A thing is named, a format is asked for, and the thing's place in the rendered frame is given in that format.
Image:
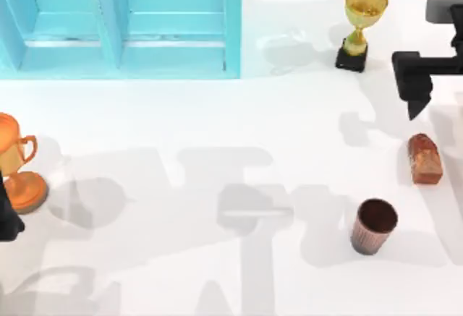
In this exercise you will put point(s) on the brown bread loaf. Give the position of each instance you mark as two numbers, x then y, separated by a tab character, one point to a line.
426	160

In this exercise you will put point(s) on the gold trophy with black base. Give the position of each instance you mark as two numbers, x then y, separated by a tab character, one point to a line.
364	7

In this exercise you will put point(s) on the light blue rack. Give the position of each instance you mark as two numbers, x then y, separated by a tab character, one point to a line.
173	23

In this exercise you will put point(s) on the brown ribbed cup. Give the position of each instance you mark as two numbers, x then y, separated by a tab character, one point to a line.
369	238

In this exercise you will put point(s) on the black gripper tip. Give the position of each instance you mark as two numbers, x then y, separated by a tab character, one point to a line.
8	222

